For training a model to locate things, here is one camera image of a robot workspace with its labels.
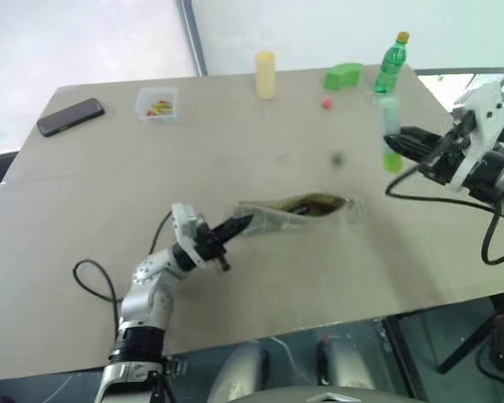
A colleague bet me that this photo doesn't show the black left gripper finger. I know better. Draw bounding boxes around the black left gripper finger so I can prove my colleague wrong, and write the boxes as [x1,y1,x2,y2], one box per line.
[209,214,255,236]
[216,217,254,245]

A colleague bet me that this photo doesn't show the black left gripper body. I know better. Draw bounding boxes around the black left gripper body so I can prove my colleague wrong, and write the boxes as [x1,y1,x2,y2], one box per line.
[194,223,233,274]

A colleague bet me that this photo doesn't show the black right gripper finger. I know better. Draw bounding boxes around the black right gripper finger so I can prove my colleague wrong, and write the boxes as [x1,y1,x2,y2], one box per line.
[397,126,445,147]
[382,135,437,164]

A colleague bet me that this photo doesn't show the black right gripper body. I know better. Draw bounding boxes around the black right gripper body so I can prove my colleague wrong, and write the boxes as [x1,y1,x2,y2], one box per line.
[419,110,478,186]

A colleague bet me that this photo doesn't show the white green marker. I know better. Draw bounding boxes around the white green marker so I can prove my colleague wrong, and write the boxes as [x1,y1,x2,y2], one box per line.
[371,92,405,174]

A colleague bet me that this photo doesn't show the clear plastic zip bag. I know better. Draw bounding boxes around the clear plastic zip bag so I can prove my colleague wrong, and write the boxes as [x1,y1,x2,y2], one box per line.
[234,191,369,237]

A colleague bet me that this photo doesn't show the green bottle yellow cap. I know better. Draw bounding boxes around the green bottle yellow cap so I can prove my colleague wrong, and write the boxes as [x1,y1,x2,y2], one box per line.
[373,31,412,96]

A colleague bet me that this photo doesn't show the green plastic block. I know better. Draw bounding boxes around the green plastic block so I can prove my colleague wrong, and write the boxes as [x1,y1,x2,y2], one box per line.
[323,62,365,91]

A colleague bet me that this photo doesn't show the grey rounded robot leg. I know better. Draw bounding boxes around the grey rounded robot leg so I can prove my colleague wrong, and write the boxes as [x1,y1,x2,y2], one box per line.
[316,338,378,392]
[207,343,270,403]

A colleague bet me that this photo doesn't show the red yellow small pieces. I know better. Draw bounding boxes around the red yellow small pieces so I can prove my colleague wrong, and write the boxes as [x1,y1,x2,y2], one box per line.
[146,98,174,118]

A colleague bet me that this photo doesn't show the clear plastic box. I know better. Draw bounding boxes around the clear plastic box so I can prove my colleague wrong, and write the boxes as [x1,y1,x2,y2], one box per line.
[134,86,180,124]

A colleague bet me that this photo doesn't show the pale yellow cylinder cup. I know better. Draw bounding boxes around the pale yellow cylinder cup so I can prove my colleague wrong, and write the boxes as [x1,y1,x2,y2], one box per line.
[254,50,276,101]

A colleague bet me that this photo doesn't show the black smartphone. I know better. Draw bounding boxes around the black smartphone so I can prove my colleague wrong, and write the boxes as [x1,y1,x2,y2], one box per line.
[36,97,107,139]

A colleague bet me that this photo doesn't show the grey robot torso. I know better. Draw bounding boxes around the grey robot torso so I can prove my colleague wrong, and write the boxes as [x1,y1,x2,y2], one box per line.
[241,385,430,403]

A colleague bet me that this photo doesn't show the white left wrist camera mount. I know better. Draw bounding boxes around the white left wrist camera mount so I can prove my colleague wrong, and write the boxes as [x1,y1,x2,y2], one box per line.
[171,202,207,268]

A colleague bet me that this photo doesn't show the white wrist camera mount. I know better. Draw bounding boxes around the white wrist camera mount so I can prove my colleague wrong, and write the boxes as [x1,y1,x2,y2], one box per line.
[171,202,207,268]
[450,79,504,192]

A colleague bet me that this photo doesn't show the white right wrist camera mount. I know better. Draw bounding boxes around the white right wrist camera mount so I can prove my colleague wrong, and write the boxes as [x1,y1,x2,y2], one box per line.
[450,79,504,192]

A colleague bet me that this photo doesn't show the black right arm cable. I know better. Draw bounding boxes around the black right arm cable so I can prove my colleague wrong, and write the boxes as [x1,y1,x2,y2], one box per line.
[384,162,504,266]

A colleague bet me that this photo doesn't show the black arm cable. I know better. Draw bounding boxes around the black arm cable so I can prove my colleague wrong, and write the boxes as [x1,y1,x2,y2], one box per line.
[384,162,504,266]
[72,209,174,337]

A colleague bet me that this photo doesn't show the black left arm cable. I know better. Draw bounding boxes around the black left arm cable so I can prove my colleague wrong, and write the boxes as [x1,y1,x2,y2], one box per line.
[72,209,174,337]

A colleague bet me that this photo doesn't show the grey window frame post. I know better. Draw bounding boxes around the grey window frame post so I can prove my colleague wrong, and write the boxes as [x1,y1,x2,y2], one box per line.
[177,0,212,77]

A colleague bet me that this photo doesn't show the black table leg frame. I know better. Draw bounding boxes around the black table leg frame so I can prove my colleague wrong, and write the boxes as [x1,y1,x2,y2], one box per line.
[438,300,504,375]

